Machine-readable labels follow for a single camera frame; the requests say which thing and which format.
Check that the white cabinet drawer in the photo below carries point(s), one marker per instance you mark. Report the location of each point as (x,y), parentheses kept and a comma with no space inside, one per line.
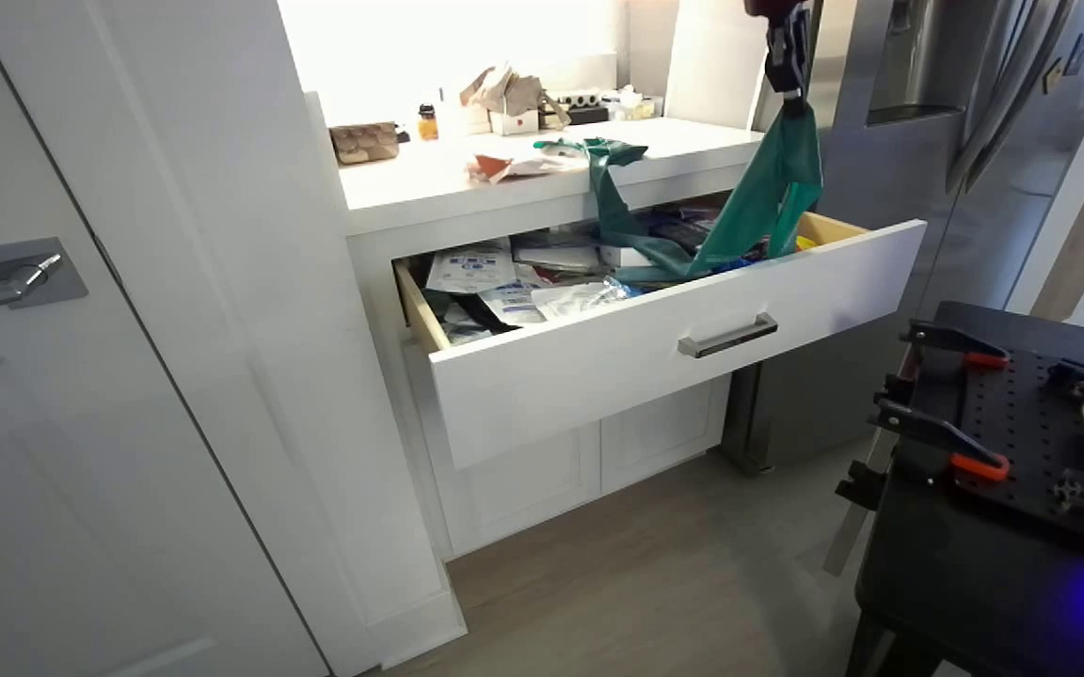
(565,377)

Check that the white cabinet door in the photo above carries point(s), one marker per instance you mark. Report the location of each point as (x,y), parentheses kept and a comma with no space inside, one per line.
(525,492)
(668,437)

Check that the tall white cabinet panel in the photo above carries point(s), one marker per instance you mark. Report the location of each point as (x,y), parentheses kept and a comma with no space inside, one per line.
(253,313)

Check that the white plastic packet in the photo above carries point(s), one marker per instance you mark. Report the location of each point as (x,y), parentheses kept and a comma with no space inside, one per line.
(554,301)
(470,268)

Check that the beige brown bag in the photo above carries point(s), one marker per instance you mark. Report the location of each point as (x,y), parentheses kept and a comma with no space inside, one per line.
(508,98)

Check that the red white paper packet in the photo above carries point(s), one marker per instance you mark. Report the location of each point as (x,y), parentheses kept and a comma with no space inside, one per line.
(518,167)

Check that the small amber bottle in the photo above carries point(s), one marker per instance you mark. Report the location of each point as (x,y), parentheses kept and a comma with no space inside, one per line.
(427,120)

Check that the silver door lever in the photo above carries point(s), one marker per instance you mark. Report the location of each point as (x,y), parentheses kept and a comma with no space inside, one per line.
(17,271)

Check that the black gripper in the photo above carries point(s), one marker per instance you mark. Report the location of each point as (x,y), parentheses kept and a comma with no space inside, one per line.
(786,24)

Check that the stainless steel refrigerator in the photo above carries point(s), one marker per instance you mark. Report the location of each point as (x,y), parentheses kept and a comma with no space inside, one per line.
(806,388)

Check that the white room door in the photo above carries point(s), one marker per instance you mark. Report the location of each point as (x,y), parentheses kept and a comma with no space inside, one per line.
(66,503)

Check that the refrigerator water dispenser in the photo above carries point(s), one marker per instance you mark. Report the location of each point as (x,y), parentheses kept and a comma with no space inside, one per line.
(912,61)

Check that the orange black clamp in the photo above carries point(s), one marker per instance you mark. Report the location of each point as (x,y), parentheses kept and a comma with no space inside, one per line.
(942,437)
(957,352)

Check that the black cylindrical objects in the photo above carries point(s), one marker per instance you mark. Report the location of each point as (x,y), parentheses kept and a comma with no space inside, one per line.
(587,105)

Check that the white base cabinet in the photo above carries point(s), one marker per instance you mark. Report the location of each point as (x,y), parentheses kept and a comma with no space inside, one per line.
(480,208)

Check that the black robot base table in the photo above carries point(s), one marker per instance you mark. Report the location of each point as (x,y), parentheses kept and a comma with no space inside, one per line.
(1007,566)

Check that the green fabric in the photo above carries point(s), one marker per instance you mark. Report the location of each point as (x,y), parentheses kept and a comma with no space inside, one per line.
(755,202)

